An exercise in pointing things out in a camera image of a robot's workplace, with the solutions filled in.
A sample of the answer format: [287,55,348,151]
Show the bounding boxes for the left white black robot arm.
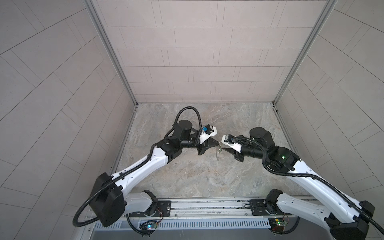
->
[89,120,219,227]

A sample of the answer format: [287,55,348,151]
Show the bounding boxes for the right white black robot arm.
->
[222,127,384,240]

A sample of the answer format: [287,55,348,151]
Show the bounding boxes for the perforated vent strip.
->
[94,219,271,231]

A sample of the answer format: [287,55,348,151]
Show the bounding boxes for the right circuit board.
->
[268,218,288,233]

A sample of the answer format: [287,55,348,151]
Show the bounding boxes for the circuit board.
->
[268,218,288,233]
[140,221,159,231]

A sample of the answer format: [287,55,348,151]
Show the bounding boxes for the left circuit board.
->
[140,221,159,231]

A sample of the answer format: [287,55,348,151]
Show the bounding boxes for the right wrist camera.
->
[222,135,242,153]

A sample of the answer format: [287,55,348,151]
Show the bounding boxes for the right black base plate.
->
[249,200,284,216]

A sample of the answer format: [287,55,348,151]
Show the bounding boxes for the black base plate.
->
[249,200,284,216]
[129,201,172,218]

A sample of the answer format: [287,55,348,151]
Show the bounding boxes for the aluminium mounting rail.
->
[73,190,330,227]

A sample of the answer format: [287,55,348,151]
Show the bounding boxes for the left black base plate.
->
[129,201,172,218]

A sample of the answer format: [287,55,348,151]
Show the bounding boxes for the left black corrugated cable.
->
[72,106,204,228]

